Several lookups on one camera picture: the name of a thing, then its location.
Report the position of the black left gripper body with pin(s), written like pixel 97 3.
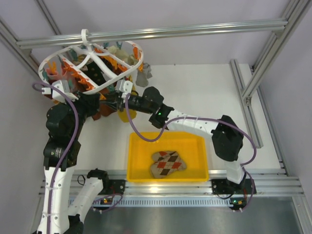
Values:
pixel 85 107

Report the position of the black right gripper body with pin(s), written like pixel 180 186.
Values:
pixel 120 103

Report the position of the mustard yellow sock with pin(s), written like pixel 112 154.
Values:
pixel 124 117

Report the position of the grey sock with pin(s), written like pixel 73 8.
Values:
pixel 144 75

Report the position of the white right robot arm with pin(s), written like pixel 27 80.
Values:
pixel 226 138

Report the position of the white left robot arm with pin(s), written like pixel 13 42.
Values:
pixel 64 123

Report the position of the white round sock hanger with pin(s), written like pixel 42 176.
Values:
pixel 74 59

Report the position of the brown hanging sock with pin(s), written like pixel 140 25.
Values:
pixel 104 109

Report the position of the black striped hanging sock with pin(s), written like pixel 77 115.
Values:
pixel 95 73

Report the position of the pink hanging sock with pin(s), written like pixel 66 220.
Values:
pixel 55 76

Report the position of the cream hanging sock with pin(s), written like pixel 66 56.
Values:
pixel 123 55

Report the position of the argyle beige sock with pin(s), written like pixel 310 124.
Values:
pixel 165 163

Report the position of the yellow plastic bin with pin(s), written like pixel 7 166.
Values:
pixel 191 148

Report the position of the aluminium top crossbar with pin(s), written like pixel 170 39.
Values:
pixel 155 33

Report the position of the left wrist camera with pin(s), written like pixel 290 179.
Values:
pixel 61 87

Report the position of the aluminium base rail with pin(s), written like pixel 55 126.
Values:
pixel 268 182

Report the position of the aluminium right frame post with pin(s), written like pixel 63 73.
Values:
pixel 293 14

